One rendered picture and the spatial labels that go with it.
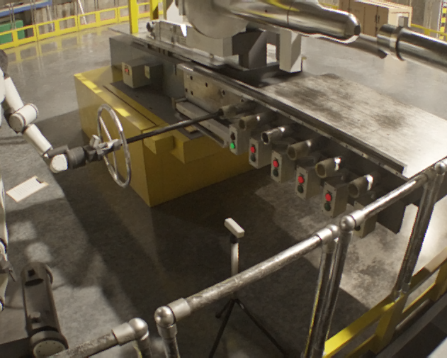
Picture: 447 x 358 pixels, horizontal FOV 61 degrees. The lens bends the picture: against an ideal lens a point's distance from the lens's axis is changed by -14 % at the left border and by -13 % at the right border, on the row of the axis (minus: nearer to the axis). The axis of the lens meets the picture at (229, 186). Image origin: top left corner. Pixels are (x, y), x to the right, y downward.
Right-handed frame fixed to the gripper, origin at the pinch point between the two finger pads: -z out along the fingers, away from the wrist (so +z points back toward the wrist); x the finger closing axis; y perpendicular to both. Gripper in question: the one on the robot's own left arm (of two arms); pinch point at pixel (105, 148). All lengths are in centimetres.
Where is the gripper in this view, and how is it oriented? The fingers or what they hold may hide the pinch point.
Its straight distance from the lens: 191.3
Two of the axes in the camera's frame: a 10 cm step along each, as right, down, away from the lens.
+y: -0.1, -8.5, -5.3
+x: 5.7, 4.3, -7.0
